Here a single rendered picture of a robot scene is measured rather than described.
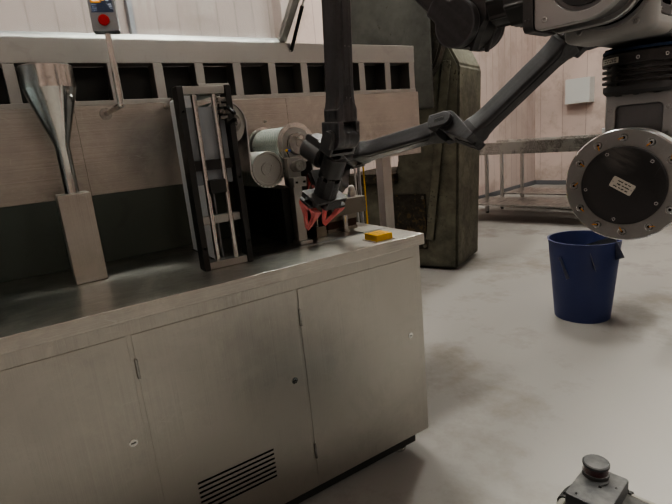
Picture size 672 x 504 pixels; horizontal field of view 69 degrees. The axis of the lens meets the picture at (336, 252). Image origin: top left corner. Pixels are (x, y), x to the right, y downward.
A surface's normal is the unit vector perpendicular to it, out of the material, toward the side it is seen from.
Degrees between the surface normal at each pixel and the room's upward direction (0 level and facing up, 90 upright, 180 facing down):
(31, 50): 90
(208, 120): 90
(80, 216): 90
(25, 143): 90
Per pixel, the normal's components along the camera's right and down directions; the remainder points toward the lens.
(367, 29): -0.54, 0.25
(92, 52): 0.54, 0.14
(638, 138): -0.72, 0.22
